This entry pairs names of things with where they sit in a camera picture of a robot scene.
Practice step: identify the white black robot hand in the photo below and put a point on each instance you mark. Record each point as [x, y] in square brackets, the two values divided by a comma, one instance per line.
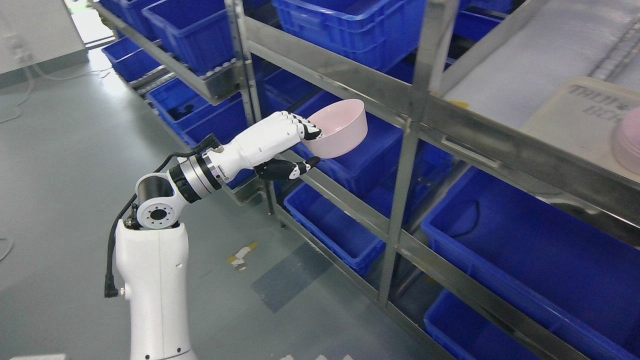
[257, 146]

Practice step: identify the stack of pink bowls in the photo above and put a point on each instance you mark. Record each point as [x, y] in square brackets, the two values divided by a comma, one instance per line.
[626, 143]

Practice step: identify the pink plastic bowl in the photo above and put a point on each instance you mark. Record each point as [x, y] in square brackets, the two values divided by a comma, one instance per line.
[344, 126]

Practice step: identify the blue bin under shelf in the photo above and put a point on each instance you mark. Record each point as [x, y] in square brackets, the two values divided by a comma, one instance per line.
[581, 284]

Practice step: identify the white foam shelf liner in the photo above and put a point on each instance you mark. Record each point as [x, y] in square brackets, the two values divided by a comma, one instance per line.
[564, 40]

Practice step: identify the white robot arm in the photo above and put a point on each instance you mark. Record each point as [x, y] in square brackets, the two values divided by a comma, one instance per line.
[151, 251]

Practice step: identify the cream plastic tray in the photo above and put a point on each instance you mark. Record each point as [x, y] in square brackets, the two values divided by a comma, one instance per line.
[581, 117]

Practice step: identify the stainless steel shelf rack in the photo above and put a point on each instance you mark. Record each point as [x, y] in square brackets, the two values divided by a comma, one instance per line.
[581, 189]

